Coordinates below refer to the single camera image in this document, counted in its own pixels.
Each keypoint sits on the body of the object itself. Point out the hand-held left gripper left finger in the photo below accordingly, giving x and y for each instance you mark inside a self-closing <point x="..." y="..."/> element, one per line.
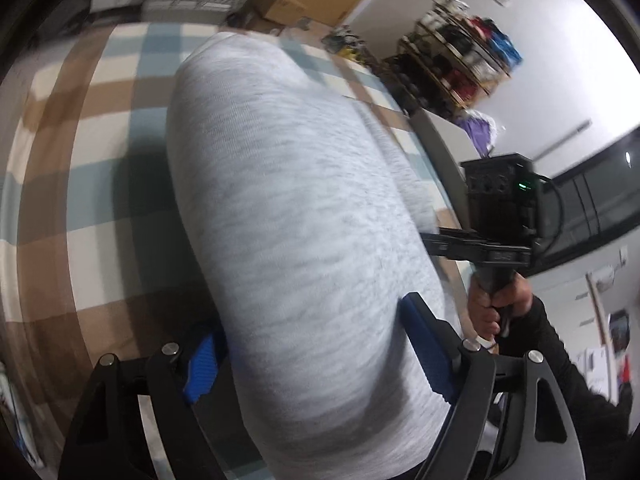
<point x="202" y="375"/>

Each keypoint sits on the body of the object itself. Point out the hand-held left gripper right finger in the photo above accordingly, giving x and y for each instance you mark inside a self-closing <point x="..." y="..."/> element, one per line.
<point x="425" y="345"/>

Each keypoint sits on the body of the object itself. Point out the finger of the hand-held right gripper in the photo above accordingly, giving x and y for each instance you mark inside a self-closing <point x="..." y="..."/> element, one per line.
<point x="442" y="245"/>

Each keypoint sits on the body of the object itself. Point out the light grey sweatshirt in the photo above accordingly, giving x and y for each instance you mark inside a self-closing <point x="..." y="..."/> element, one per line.
<point x="300" y="220"/>

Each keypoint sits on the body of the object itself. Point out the person's right forearm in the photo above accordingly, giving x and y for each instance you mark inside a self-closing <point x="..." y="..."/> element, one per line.
<point x="560" y="360"/>

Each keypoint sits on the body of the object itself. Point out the person's right hand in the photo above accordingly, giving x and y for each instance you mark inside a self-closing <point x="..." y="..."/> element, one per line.
<point x="482" y="310"/>

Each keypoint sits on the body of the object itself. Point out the purple bag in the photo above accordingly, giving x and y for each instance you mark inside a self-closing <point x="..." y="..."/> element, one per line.
<point x="477" y="132"/>

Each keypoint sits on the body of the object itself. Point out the dark glass window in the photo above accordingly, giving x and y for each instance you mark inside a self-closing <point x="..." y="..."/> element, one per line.
<point x="600" y="195"/>

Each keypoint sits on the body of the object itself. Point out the wooden shoe rack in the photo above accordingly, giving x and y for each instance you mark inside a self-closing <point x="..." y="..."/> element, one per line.
<point x="450" y="80"/>

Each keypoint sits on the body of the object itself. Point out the black trash bag bin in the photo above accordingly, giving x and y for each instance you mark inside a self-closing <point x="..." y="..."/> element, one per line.
<point x="405" y="90"/>

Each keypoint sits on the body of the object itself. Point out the pile of worn sneakers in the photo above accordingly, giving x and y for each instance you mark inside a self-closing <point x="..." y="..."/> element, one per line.
<point x="350" y="45"/>

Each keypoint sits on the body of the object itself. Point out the checked bed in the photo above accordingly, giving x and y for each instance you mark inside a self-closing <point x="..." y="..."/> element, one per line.
<point x="100" y="110"/>

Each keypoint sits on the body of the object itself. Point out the wall poster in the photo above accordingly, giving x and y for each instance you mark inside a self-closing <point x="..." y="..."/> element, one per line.
<point x="619" y="327"/>

